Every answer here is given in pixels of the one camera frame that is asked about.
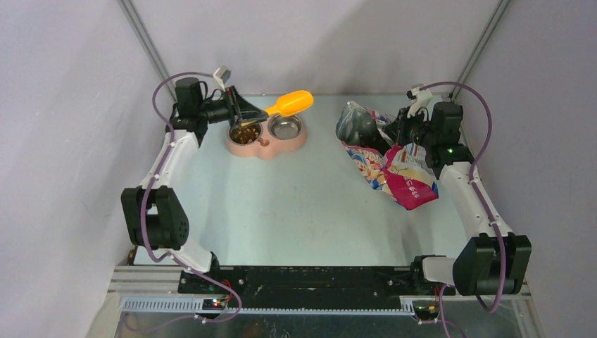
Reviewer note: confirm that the aluminium corner post left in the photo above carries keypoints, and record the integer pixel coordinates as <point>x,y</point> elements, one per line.
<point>140,30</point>

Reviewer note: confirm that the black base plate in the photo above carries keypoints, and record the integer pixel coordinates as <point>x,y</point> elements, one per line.
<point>313,288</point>

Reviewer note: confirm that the brown kibble pet food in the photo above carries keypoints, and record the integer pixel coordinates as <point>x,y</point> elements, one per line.
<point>245,134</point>

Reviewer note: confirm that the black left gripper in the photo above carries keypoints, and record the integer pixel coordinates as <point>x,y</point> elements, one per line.
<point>239,109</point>

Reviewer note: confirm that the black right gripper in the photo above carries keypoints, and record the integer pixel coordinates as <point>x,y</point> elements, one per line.
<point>403,124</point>

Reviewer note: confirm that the pink double pet feeder base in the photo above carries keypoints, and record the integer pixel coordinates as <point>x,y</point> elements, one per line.
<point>256,141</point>

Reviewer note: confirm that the yellow plastic food scoop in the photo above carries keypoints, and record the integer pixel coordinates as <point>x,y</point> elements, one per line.
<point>291,103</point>

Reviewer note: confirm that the aluminium corner post right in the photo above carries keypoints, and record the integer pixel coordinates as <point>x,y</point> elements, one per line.
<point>487,33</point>

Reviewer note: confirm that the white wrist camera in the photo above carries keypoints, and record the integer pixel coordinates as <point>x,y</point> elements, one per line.
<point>419,98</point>
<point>221,76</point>

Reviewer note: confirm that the right steel bowl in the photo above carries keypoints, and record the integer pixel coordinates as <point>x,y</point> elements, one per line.
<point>285,127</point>

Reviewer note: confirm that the colourful cat food bag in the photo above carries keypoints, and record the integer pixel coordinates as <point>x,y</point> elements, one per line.
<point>400,172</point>

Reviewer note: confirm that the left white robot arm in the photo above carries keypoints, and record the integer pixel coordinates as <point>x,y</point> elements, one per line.
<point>154,216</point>

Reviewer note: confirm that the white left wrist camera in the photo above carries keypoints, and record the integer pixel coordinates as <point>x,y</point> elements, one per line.
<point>221,76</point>

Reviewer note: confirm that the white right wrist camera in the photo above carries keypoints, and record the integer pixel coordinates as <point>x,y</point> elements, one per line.
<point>419,98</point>

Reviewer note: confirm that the aluminium corner post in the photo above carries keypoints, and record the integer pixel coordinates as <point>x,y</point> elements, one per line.
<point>140,30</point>
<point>487,33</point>

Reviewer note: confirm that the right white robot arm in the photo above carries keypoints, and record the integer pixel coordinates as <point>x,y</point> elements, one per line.
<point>494,260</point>

